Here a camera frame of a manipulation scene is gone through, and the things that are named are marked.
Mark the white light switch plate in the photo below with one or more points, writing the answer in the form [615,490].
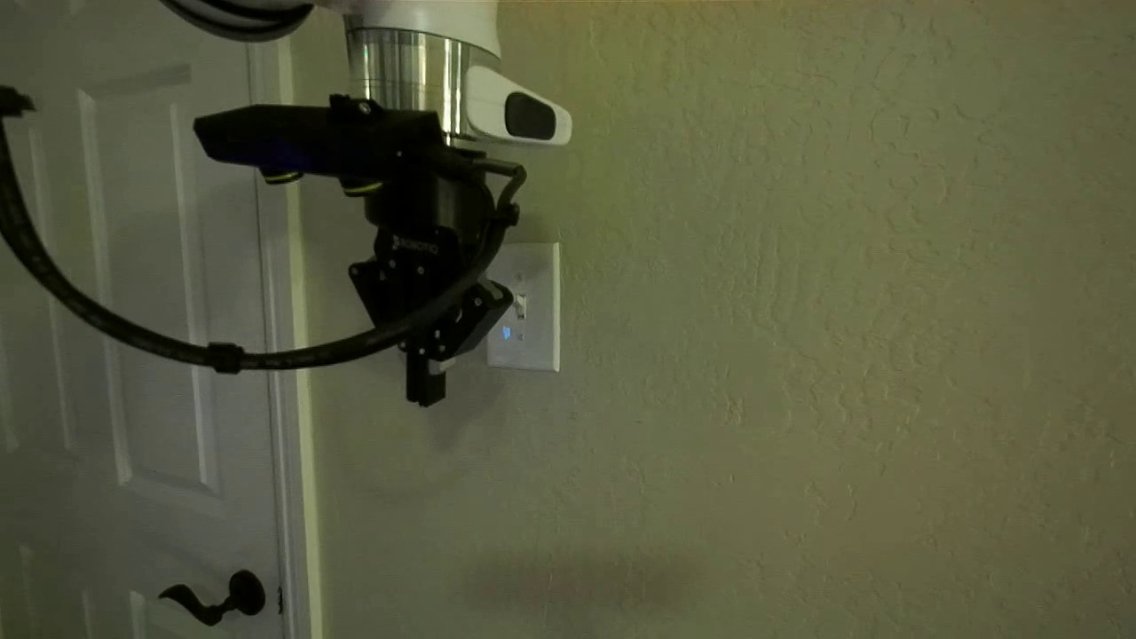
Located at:
[533,308]

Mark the white panel door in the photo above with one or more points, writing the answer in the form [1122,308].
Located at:
[142,296]

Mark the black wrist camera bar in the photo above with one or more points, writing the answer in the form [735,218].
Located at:
[286,137]

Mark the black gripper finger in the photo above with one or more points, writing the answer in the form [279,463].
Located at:
[394,287]
[479,315]

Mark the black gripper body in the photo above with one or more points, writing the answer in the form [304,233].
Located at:
[431,218]

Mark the white door frame trim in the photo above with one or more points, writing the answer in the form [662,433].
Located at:
[304,474]

